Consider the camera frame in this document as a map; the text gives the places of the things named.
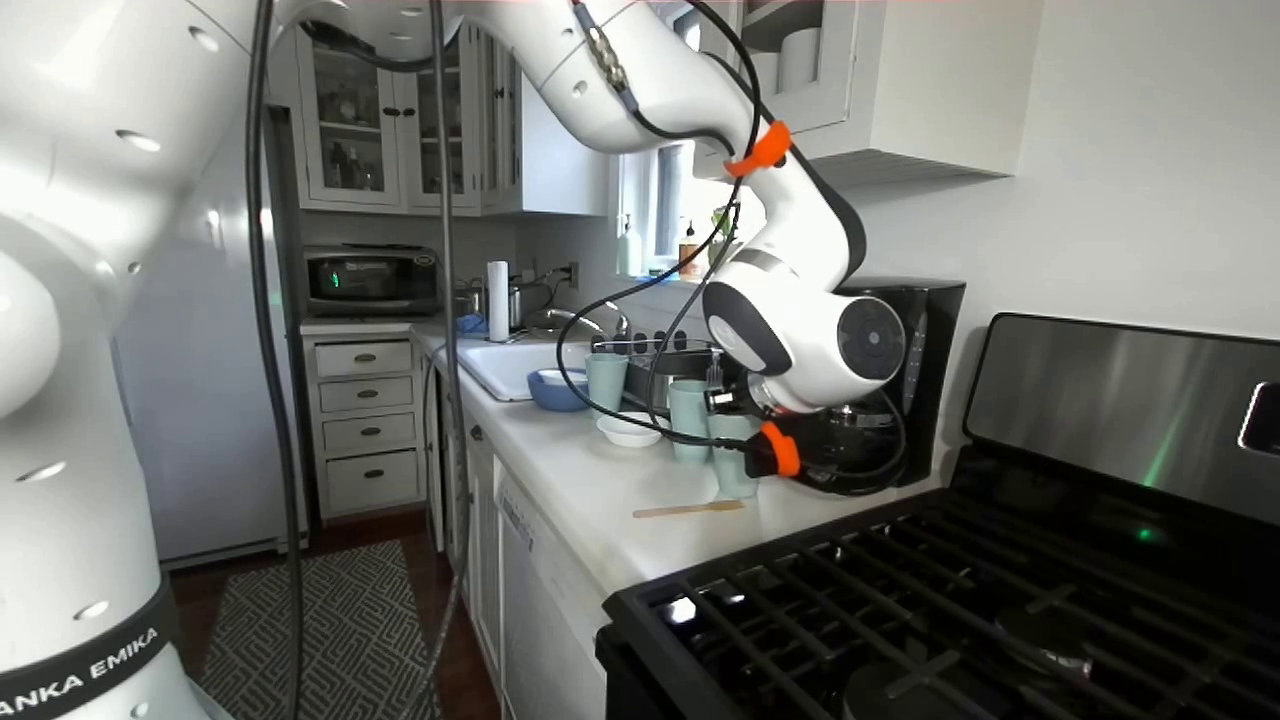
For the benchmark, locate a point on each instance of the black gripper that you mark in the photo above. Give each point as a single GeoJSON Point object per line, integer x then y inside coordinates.
{"type": "Point", "coordinates": [758, 427]}

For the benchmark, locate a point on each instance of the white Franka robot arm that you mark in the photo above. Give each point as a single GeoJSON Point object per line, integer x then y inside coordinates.
{"type": "Point", "coordinates": [801, 321]}

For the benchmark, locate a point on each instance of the small white bowl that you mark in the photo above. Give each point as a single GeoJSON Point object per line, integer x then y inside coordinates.
{"type": "Point", "coordinates": [627, 434]}

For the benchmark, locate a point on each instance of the amber pump bottle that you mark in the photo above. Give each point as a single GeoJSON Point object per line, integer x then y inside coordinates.
{"type": "Point", "coordinates": [685, 254]}

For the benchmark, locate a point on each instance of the black coffee maker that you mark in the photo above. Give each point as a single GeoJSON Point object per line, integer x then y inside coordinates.
{"type": "Point", "coordinates": [933, 346]}

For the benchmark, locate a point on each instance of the blue bowl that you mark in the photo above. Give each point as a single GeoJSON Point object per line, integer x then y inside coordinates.
{"type": "Point", "coordinates": [553, 399]}

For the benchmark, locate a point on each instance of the chrome faucet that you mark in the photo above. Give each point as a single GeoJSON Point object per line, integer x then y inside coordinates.
{"type": "Point", "coordinates": [576, 321]}

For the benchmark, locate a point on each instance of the white kitchen sink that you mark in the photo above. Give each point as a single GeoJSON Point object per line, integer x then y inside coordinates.
{"type": "Point", "coordinates": [513, 364]}

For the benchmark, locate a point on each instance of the white framed window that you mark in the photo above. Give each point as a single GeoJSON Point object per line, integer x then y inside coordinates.
{"type": "Point", "coordinates": [641, 200]}

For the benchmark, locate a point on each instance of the white paper towel roll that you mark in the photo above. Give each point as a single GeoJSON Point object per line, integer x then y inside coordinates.
{"type": "Point", "coordinates": [498, 303]}

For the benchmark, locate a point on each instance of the white base cabinet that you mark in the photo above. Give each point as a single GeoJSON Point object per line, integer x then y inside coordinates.
{"type": "Point", "coordinates": [479, 533]}

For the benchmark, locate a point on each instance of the black gas stove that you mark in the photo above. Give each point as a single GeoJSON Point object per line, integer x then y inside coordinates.
{"type": "Point", "coordinates": [1013, 584]}

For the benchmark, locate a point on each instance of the white mug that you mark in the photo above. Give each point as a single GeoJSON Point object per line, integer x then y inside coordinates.
{"type": "Point", "coordinates": [798, 61]}

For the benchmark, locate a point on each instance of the white drawer cabinet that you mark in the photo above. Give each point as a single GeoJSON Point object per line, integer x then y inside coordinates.
{"type": "Point", "coordinates": [365, 427]}

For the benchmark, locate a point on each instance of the black microwave oven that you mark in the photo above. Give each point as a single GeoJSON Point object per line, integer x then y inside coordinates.
{"type": "Point", "coordinates": [365, 281]}

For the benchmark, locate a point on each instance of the grey patterned rug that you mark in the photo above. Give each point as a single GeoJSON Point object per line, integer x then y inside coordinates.
{"type": "Point", "coordinates": [322, 643]}

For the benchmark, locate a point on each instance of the stainless steel refrigerator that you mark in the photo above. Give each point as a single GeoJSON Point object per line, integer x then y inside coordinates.
{"type": "Point", "coordinates": [202, 427]}

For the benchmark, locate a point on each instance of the white glass door wall cabinet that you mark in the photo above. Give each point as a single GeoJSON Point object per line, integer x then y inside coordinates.
{"type": "Point", "coordinates": [460, 144]}

